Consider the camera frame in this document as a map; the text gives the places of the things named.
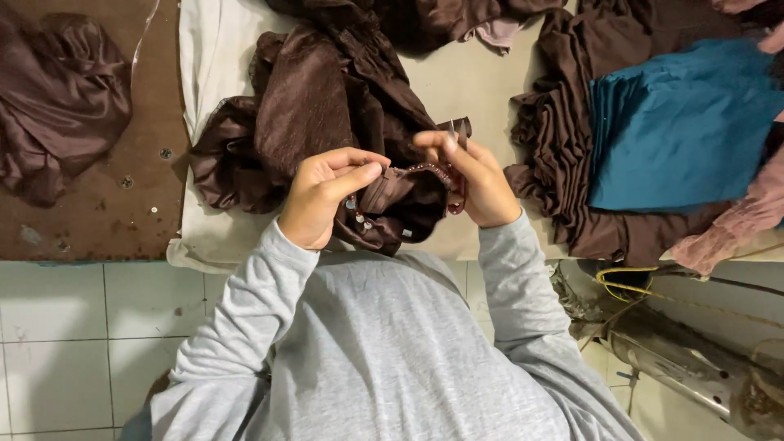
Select dark brown beaded garment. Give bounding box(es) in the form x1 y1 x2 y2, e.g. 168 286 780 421
189 24 472 257

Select metal thread snips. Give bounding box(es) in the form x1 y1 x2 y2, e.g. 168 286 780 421
448 119 470 151

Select person's right hand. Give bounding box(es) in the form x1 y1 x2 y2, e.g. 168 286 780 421
413 130 523 229

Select person's left hand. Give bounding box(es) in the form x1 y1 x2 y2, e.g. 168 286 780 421
277 147 392 252

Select pink lace fabric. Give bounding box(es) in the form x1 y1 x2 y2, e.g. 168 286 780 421
668 0 784 276

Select clear plastic strip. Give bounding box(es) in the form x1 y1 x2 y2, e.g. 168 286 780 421
130 0 161 83

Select stack of teal folded cloths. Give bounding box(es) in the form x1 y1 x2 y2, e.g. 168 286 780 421
587 38 784 214

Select yellow cable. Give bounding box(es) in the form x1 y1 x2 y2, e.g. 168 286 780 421
595 266 662 302

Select heap of brown cloth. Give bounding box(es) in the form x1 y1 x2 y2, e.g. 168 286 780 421
265 0 567 57

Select white padded table cover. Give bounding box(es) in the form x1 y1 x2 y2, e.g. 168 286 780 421
167 0 589 274

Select person's grey sweatshirt body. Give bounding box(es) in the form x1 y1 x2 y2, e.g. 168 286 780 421
119 248 589 441

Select metal machine under table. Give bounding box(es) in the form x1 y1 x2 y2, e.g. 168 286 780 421
551 260 784 441

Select brown satin cloth bundle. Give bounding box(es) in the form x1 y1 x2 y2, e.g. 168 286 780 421
0 5 134 209

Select stack of dark brown garments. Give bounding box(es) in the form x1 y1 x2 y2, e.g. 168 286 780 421
503 0 784 268

